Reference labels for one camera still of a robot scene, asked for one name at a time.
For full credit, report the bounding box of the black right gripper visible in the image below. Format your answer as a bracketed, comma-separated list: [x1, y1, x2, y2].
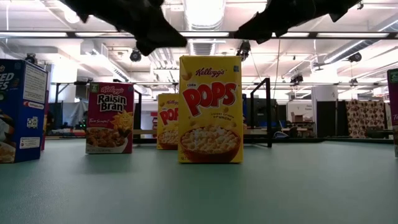
[233, 0, 361, 45]

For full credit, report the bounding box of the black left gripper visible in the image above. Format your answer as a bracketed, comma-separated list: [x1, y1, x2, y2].
[62, 0, 187, 57]

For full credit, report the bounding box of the magenta Raisin Bran cereal box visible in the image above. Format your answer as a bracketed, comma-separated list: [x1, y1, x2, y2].
[41, 90, 50, 152]
[386, 68, 398, 158]
[85, 82, 135, 155]

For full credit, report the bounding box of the yellow Corn Pops cereal box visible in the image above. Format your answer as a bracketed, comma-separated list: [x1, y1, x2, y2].
[156, 93, 180, 151]
[177, 55, 244, 165]

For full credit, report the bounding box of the brown cardboard box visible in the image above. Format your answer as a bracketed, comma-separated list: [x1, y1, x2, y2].
[290, 111, 307, 123]

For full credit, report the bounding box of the black room partition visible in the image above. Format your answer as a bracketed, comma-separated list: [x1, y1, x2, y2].
[316, 101, 346, 138]

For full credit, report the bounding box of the brown patterned fabric screen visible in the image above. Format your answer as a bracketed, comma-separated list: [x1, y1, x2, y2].
[345, 99, 386, 139]

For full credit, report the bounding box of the green table mat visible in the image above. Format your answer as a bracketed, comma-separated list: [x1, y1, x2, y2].
[0, 138, 398, 224]

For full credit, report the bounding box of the black overhead frame rail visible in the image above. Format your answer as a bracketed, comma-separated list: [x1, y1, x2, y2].
[0, 30, 398, 40]

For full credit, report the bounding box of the black background workstation frame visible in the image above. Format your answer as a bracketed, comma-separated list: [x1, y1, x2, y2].
[51, 80, 91, 103]

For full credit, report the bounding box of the wooden shelf with black frame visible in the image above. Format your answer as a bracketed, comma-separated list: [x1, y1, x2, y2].
[112, 77, 273, 149]

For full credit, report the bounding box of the black table frame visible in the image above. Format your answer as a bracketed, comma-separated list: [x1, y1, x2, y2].
[46, 136, 394, 144]

